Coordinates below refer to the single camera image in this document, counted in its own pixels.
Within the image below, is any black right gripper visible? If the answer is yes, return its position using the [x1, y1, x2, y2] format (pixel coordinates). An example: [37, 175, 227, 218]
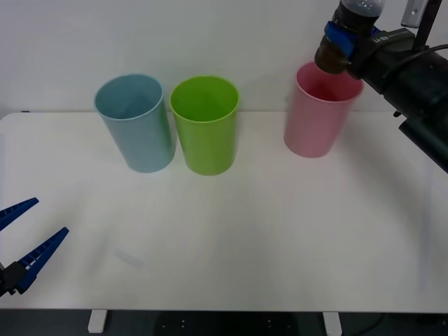
[323, 20, 419, 82]

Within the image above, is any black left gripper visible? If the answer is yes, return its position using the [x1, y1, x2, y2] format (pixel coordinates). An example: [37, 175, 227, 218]
[0, 197, 70, 299]

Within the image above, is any dark plastic bottle black cap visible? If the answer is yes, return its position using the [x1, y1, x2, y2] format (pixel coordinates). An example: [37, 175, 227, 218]
[314, 0, 386, 76]

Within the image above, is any pink plastic bin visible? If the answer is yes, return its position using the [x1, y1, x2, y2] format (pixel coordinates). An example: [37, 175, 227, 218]
[282, 61, 365, 159]

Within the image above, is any white table leg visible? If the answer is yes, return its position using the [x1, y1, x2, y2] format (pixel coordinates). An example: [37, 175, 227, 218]
[322, 311, 342, 336]
[87, 309, 108, 334]

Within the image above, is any pale blue plastic bin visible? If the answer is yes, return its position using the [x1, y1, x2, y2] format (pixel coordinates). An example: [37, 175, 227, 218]
[92, 73, 176, 174]

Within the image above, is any green plastic bin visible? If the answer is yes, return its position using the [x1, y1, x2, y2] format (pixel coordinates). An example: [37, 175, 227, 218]
[169, 75, 239, 176]

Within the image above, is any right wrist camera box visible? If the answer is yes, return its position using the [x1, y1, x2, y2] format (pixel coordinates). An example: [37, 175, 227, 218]
[400, 0, 427, 27]

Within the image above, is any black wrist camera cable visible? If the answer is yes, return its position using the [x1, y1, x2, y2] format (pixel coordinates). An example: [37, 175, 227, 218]
[386, 43, 448, 73]

